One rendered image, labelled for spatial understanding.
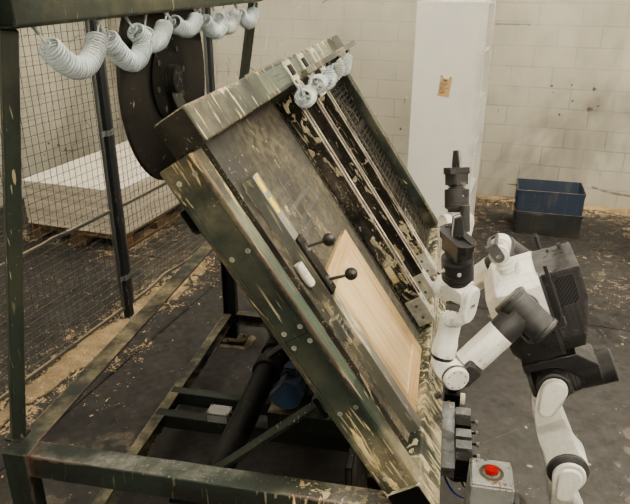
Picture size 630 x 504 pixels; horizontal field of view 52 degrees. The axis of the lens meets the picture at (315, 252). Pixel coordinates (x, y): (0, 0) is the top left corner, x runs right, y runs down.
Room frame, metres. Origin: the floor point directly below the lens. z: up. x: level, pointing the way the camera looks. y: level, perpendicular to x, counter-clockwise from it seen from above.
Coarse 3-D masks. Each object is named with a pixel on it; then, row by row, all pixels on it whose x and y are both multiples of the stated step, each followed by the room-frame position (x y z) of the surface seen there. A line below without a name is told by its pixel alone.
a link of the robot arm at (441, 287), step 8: (440, 280) 1.67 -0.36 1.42; (448, 280) 1.61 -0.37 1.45; (456, 280) 1.60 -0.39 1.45; (464, 280) 1.60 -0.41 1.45; (472, 280) 1.68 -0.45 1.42; (440, 288) 1.66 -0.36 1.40; (448, 288) 1.64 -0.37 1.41; (456, 288) 1.62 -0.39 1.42; (464, 288) 1.62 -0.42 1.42; (448, 296) 1.64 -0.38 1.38; (456, 296) 1.62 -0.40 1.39
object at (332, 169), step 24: (288, 72) 2.44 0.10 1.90; (288, 96) 2.46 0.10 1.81; (312, 120) 2.48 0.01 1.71; (312, 144) 2.44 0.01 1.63; (336, 168) 2.42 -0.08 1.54; (336, 192) 2.42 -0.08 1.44; (360, 216) 2.40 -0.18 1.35; (384, 240) 2.38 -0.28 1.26; (384, 264) 2.38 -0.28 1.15; (408, 288) 2.36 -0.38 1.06; (432, 312) 2.37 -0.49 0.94
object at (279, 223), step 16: (256, 176) 1.80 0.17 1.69; (256, 192) 1.77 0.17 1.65; (272, 208) 1.76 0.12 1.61; (272, 224) 1.76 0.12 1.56; (288, 224) 1.78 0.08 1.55; (288, 240) 1.75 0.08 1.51; (304, 256) 1.74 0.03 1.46; (320, 288) 1.73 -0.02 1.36; (336, 304) 1.72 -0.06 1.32; (352, 320) 1.74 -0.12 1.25; (352, 336) 1.71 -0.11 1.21; (368, 352) 1.70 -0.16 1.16; (368, 368) 1.70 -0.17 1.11; (384, 368) 1.72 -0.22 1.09; (384, 384) 1.69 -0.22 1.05; (400, 400) 1.68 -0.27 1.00; (400, 416) 1.68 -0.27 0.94; (416, 416) 1.70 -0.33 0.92
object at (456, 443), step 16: (464, 400) 2.06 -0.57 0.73; (448, 416) 1.95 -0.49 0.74; (464, 416) 1.93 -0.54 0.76; (448, 432) 1.86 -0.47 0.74; (464, 432) 1.83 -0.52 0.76; (448, 448) 1.77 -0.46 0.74; (464, 448) 1.74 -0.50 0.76; (448, 464) 1.69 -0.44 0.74; (464, 464) 1.68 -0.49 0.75; (464, 480) 1.68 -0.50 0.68
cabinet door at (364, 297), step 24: (336, 264) 1.96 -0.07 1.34; (360, 264) 2.16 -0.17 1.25; (336, 288) 1.84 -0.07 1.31; (360, 288) 2.02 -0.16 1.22; (360, 312) 1.89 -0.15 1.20; (384, 312) 2.07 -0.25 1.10; (384, 336) 1.94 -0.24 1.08; (408, 336) 2.13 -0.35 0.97; (384, 360) 1.81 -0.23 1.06; (408, 360) 1.99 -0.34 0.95; (408, 384) 1.86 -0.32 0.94
